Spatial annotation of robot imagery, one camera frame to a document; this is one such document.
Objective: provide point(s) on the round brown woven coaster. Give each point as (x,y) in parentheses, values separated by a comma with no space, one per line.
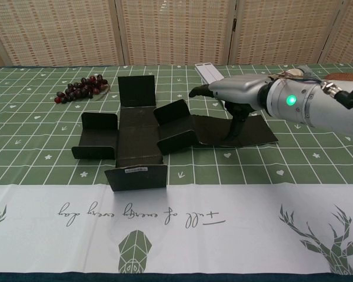
(344,77)

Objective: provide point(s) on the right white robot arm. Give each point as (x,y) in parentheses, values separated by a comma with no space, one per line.
(311,105)

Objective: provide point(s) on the dark red grape bunch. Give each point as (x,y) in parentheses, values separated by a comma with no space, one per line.
(82,88)

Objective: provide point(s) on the black foldable cardboard box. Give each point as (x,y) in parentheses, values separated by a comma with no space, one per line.
(138,132)

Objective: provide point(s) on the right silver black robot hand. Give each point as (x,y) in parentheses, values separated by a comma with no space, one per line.
(241,91)

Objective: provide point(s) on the white folding stand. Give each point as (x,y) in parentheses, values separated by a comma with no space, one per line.
(209,72)

